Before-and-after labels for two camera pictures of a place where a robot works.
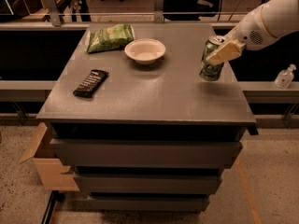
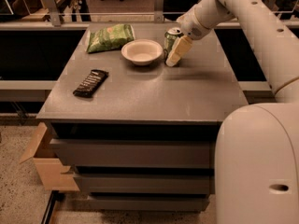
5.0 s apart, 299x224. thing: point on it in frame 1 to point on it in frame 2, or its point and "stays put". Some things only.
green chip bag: x=113 y=36 stays put
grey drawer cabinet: x=130 y=110 stays put
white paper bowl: x=145 y=50 stays put
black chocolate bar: x=92 y=83 stays put
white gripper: x=250 y=32 to x=191 y=26
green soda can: x=211 y=71 to x=170 y=36
